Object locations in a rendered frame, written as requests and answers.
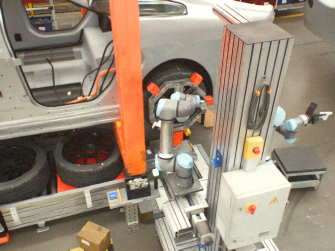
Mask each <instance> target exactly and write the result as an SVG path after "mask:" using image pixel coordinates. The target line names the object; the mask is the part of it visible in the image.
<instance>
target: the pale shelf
mask: <svg viewBox="0 0 335 251"><path fill-rule="evenodd" d="M150 186H151V196H148V197H142V198H137V199H134V200H128V199H127V194H126V188H122V189H119V192H120V196H121V202H120V200H119V201H114V202H109V206H110V209H113V208H118V207H122V206H125V205H129V204H134V203H138V202H143V201H147V200H152V199H154V198H159V197H161V195H160V192H159V189H156V190H155V189H154V182H150ZM113 192H117V193H118V190H114V191H109V192H107V197H108V194H109V193H113ZM108 201H109V198H108Z"/></svg>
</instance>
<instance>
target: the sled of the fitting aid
mask: <svg viewBox="0 0 335 251"><path fill-rule="evenodd" d="M187 142H188V144H189V145H190V147H191V149H192V154H190V156H191V157H192V160H193V162H196V161H198V155H197V154H196V152H195V151H194V148H193V146H192V144H191V143H190V141H189V140H187ZM150 147H151V146H150V144H149V143H148V144H145V148H150Z"/></svg>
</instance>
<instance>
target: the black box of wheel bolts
mask: <svg viewBox="0 0 335 251"><path fill-rule="evenodd" d="M124 181H125V188H126V194H127V199H128V200H134V199H137V198H142V197H148V196H151V186H150V182H149V178H148V175H144V176H138V177H132V178H126V179H124Z"/></svg>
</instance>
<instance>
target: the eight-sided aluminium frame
mask: <svg viewBox="0 0 335 251"><path fill-rule="evenodd" d="M188 85H189V86H190V87H191V88H193V89H194V90H197V91H200V93H201V94H202V96H203V97H204V98H205V93H204V91H203V90H202V89H201V88H200V87H199V86H196V85H194V84H192V81H191V80H190V79H189V78H185V79H179V80H172V81H167V82H164V83H163V84H162V85H161V86H160V87H159V89H160V92H159V93H158V95H157V96H155V95H152V96H151V97H150V98H149V101H148V102H149V120H150V122H151V123H152V124H154V123H155V122H156V120H157V119H155V113H154V109H155V102H156V101H157V100H158V99H159V98H160V97H161V96H162V95H163V94H164V93H165V91H166V90H167V89H168V88H174V87H180V86H188ZM200 117H201V112H200V110H199V109H197V110H196V111H195V112H194V113H193V114H192V116H191V117H190V118H189V119H188V120H186V121H185V122H184V123H179V124H173V131H178V130H183V129H189V128H190V127H191V125H192V124H193V123H194V122H195V121H196V120H197V119H199V118H200Z"/></svg>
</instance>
